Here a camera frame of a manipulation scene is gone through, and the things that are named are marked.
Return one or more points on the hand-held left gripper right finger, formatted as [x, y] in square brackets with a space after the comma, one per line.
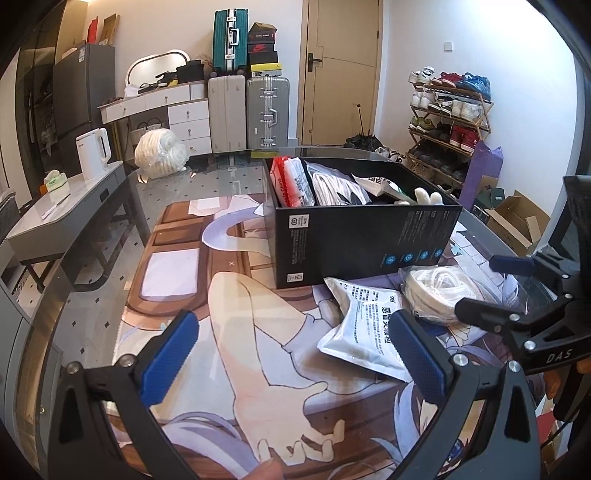
[418, 355]

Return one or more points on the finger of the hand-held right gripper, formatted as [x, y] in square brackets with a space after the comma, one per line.
[485, 311]
[510, 264]

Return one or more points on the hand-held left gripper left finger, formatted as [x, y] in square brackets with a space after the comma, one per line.
[168, 357]

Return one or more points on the silver white pouch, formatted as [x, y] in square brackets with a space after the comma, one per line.
[364, 323]

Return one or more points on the white plush toy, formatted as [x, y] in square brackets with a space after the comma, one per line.
[425, 196]

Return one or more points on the black cardboard box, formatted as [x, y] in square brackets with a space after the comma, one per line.
[351, 244]

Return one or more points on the white and green packet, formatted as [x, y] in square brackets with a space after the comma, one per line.
[381, 184]

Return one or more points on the clear bag of white laces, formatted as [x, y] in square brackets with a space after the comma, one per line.
[332, 184]

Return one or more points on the red and white packet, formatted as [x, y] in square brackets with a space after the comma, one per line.
[288, 180]

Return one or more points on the person's left hand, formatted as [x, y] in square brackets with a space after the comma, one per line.
[268, 471]

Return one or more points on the open cardboard box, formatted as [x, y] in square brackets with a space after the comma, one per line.
[517, 221]

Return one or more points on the dark green box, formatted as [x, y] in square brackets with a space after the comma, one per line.
[489, 201]

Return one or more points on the purple bag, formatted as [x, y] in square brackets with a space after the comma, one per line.
[482, 170]

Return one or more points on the printed table mat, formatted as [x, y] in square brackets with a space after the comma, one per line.
[184, 258]

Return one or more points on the grey drawer cabinet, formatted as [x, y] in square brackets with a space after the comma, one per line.
[18, 360]

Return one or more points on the wooden shoe rack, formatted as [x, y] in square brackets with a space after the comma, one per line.
[487, 115]

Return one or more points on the grey side table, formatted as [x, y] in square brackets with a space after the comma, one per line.
[64, 217]

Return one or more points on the rows of shoes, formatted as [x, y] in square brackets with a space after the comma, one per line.
[466, 82]

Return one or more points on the black umbrella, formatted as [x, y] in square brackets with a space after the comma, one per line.
[362, 141]

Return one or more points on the white fluffy bundle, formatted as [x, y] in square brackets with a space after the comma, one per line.
[159, 152]

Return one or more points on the green and white tissue box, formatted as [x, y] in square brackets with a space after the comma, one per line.
[54, 182]

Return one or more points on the white electric kettle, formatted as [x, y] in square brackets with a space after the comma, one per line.
[92, 154]

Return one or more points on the woven basket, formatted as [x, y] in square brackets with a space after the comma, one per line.
[141, 134]

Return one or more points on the white dresser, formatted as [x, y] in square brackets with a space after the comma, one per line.
[189, 120]

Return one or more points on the beige suitcase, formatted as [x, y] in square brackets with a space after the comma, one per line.
[226, 113]

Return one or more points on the beige wooden door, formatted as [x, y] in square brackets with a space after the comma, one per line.
[346, 69]

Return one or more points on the silver suitcase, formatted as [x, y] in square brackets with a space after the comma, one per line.
[268, 113]

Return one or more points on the grey refrigerator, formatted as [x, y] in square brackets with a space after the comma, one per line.
[83, 92]

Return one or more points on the black bag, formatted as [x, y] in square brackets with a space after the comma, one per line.
[190, 73]

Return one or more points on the oval white-framed mirror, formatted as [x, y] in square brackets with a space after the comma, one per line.
[154, 67]

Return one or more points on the black and yellow shoe box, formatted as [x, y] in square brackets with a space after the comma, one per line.
[265, 70]

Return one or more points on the dark tall cabinet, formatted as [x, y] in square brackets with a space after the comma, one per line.
[32, 78]

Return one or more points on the teal suitcase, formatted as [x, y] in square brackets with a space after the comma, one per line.
[231, 41]

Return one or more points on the red and black shoe box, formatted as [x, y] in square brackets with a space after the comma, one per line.
[262, 48]

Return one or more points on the flat brown cardboard box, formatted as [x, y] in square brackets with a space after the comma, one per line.
[110, 30]

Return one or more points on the red flat box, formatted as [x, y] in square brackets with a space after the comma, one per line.
[93, 30]

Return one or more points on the dark brown shoe box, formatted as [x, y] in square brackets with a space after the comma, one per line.
[263, 32]

